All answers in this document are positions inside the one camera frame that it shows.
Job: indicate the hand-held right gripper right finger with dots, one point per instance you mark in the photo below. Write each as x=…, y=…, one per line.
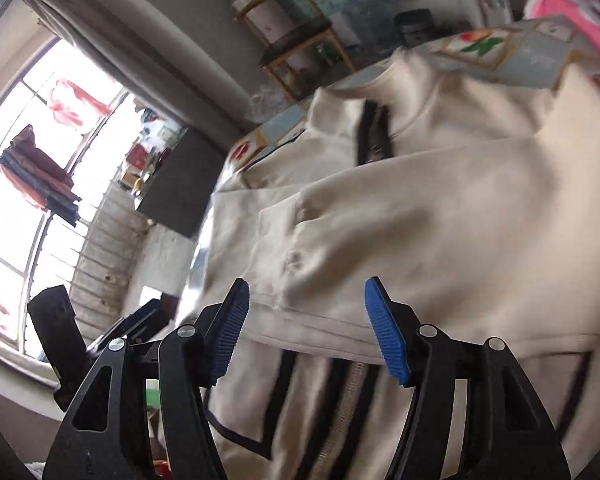
x=387, y=332

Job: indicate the pink blanket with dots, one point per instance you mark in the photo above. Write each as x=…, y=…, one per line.
x=570, y=10

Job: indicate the red box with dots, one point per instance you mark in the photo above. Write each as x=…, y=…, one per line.
x=139, y=155

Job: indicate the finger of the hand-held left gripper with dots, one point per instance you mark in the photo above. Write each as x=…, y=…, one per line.
x=135, y=320

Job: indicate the white water dispenser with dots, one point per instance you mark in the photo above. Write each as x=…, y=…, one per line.
x=492, y=5

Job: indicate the grey curtain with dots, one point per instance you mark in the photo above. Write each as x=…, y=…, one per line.
x=130, y=45

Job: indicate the maroon hanging garment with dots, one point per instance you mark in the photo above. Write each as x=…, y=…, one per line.
x=35, y=170

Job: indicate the fruit print tablecloth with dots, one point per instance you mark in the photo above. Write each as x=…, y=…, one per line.
x=535, y=55

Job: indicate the cream zip jacket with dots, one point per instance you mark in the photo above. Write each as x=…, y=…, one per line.
x=430, y=200

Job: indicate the black low cabinet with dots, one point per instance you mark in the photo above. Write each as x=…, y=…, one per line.
x=180, y=185

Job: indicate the pale cylindrical container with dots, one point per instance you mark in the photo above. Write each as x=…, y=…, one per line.
x=275, y=15

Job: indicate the black round container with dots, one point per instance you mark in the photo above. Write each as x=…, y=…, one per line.
x=414, y=27

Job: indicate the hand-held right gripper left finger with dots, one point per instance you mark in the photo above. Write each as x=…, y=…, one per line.
x=232, y=330

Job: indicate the red hanging garment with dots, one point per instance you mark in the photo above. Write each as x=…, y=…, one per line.
x=72, y=102

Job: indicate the empty clear water jug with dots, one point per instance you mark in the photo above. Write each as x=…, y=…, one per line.
x=372, y=25

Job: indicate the wooden chair with dark seat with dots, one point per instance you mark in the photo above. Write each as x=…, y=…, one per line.
x=292, y=40

